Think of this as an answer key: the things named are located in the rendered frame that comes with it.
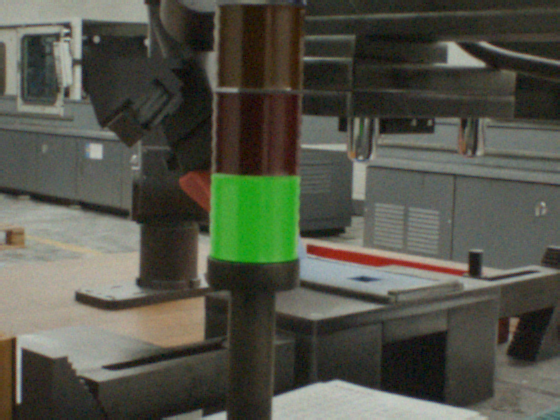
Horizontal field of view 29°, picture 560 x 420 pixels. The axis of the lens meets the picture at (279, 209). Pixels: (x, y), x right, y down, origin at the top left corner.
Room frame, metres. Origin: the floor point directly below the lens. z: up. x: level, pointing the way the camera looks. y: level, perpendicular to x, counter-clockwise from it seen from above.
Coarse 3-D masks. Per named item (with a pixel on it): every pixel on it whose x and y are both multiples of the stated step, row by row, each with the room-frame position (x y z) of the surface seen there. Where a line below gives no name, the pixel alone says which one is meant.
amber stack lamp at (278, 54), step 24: (216, 24) 0.44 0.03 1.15; (240, 24) 0.43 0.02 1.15; (264, 24) 0.43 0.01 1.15; (288, 24) 0.44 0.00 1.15; (216, 48) 0.44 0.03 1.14; (240, 48) 0.43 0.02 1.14; (264, 48) 0.43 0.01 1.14; (288, 48) 0.44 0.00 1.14; (216, 72) 0.44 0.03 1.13; (240, 72) 0.43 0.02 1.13; (264, 72) 0.43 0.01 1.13; (288, 72) 0.44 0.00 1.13
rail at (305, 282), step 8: (304, 280) 0.73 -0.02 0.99; (312, 280) 0.73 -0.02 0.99; (312, 288) 0.73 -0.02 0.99; (320, 288) 0.72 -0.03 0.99; (328, 288) 0.72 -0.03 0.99; (336, 288) 0.71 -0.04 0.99; (344, 288) 0.71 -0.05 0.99; (352, 288) 0.71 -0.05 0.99; (352, 296) 0.70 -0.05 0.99; (360, 296) 0.70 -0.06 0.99; (368, 296) 0.69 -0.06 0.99; (376, 296) 0.69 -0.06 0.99; (384, 296) 0.68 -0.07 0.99; (392, 296) 0.68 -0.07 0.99
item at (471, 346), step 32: (224, 320) 0.68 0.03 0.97; (416, 320) 0.70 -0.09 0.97; (448, 320) 0.72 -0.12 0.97; (480, 320) 0.75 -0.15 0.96; (320, 352) 0.63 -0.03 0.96; (352, 352) 0.65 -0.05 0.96; (384, 352) 0.76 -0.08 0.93; (416, 352) 0.74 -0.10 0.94; (448, 352) 0.73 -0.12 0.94; (480, 352) 0.75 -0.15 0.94; (384, 384) 0.76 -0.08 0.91; (416, 384) 0.74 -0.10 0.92; (448, 384) 0.73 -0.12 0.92; (480, 384) 0.76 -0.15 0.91
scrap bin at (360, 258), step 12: (312, 252) 1.11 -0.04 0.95; (324, 252) 1.10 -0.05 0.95; (336, 252) 1.09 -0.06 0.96; (348, 252) 1.08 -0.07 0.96; (360, 252) 1.07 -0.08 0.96; (360, 264) 1.07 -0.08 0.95; (372, 264) 1.05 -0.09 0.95; (384, 264) 1.04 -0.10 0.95; (396, 264) 1.03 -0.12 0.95; (408, 264) 1.02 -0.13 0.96; (420, 264) 1.01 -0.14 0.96; (432, 264) 1.00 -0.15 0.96; (504, 324) 0.94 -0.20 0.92; (504, 336) 0.94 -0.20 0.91
